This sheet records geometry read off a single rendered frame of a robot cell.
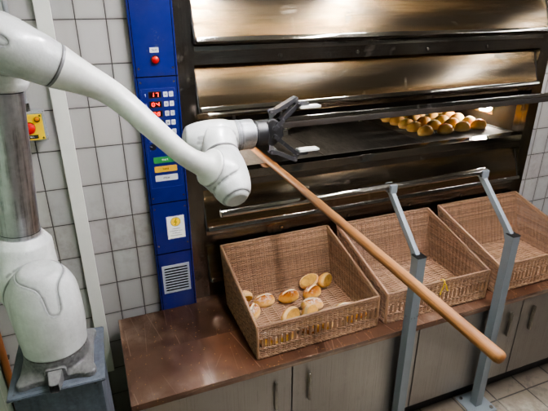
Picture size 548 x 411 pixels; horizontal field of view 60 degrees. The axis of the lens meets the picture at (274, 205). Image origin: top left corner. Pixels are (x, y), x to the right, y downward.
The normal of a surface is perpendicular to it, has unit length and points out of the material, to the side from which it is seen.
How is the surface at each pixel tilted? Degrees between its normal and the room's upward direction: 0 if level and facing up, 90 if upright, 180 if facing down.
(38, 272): 5
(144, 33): 90
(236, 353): 0
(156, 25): 90
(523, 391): 0
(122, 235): 90
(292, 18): 70
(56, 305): 75
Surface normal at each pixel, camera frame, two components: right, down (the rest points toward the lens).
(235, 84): 0.35, 0.04
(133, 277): 0.37, 0.37
